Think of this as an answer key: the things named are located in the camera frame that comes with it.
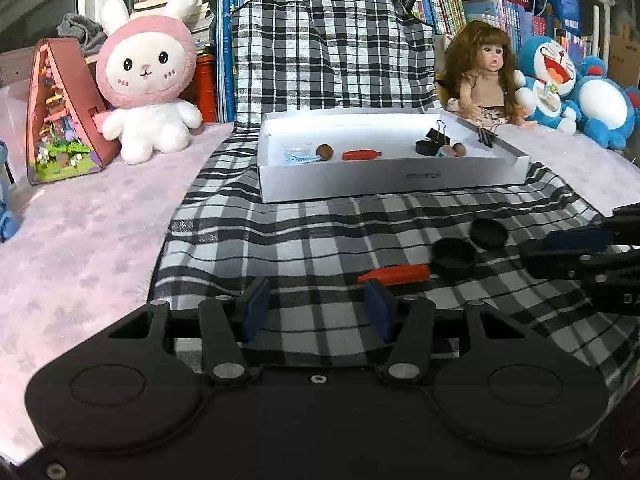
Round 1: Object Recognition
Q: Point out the pink fuzzy blanket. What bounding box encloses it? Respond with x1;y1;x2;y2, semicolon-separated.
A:
0;121;237;463

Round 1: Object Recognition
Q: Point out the red plastic tube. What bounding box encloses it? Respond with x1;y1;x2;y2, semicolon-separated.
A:
342;148;382;160
357;264;431;286

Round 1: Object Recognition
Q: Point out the black white plaid cloth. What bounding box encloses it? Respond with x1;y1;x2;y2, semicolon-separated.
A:
149;0;639;402

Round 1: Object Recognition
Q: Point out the small blue cartoon badge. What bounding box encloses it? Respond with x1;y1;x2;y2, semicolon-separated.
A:
436;146;454;157

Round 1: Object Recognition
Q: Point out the red cylindrical tin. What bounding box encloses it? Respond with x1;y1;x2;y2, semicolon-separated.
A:
180;54;218;122

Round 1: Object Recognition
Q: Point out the brown walnut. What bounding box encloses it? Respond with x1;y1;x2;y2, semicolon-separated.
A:
451;143;466;157
316;144;334;162

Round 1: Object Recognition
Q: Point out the grey crumpled cloth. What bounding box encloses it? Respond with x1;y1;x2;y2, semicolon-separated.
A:
56;13;107;56

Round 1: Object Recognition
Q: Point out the blue dinosaur toy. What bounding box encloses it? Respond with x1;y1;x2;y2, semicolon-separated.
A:
0;141;20;243

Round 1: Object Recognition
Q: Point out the light blue hair clip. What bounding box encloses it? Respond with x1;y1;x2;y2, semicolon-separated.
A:
284;151;321;165

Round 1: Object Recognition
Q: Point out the brown haired baby doll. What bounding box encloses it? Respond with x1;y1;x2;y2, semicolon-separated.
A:
436;21;528;129

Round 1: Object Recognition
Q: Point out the binder clip on box edge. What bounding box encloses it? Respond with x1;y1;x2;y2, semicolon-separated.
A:
476;119;501;150

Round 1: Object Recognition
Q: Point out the blue Doraemon plush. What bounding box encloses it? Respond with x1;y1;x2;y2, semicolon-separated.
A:
514;36;582;134

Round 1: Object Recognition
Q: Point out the pink white bunny plush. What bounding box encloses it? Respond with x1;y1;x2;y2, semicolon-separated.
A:
96;0;203;166

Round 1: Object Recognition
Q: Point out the white cardboard box tray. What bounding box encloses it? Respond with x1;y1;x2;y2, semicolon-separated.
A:
257;108;530;203

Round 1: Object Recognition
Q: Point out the pink triangular miniature house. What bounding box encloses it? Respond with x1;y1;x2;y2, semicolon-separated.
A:
25;38;119;185

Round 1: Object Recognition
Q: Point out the black binder clip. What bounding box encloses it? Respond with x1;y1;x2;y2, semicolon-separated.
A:
426;119;450;146

